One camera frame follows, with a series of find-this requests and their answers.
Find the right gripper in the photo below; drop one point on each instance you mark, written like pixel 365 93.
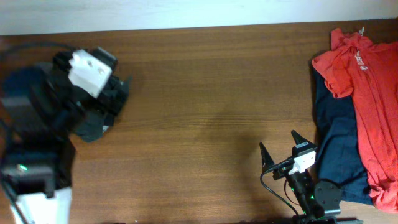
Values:
pixel 267 161

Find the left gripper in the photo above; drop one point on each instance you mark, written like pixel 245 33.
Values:
pixel 103 99

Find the dark green Nike t-shirt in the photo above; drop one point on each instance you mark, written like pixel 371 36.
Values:
pixel 104 109

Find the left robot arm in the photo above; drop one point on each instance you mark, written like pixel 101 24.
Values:
pixel 76 93

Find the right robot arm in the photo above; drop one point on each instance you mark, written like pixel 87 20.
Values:
pixel 319 200

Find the blue garment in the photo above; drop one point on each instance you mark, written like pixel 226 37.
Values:
pixel 338 158

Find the red garment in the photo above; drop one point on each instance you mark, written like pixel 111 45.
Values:
pixel 355 66

